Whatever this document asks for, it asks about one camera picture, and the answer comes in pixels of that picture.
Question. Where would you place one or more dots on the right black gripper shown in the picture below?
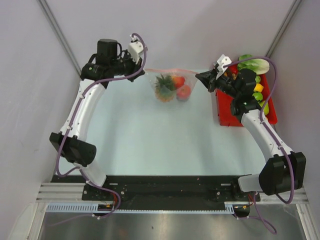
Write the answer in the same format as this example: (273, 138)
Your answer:
(207, 79)

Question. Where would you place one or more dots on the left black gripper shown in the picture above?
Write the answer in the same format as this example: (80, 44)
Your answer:
(134, 66)

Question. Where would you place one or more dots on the red pepper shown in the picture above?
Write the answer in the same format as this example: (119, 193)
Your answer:
(178, 81)

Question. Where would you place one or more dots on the red apple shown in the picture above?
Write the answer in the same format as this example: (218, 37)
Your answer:
(183, 93)

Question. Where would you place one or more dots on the clear zip top bag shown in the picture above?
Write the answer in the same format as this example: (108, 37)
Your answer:
(189, 76)

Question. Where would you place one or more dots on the toy pineapple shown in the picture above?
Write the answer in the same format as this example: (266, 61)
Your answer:
(164, 88)

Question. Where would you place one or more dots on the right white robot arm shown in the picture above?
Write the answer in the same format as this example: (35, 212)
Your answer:
(284, 169)

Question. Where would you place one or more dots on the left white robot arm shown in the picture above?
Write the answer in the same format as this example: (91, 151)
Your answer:
(73, 150)

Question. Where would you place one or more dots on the red plastic tray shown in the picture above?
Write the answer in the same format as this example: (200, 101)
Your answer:
(225, 102)

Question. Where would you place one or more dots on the green white cabbage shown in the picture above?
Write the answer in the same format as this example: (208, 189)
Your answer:
(257, 65)

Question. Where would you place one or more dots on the green striped watermelon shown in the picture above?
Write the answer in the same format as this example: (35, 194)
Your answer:
(258, 96)

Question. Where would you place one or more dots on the green pear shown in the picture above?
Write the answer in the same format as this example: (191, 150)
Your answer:
(266, 109)

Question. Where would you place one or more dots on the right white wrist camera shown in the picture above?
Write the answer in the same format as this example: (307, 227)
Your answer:
(221, 65)

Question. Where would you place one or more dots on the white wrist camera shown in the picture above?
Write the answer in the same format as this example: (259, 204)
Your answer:
(135, 49)
(221, 65)

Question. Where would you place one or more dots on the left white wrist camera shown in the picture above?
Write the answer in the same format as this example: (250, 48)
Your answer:
(135, 49)

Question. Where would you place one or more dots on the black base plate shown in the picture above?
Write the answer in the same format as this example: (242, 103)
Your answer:
(215, 188)

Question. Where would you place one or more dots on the white cable duct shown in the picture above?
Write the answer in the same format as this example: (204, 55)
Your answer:
(96, 208)

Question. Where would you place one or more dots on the aluminium rail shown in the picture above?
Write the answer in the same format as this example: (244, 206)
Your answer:
(73, 192)

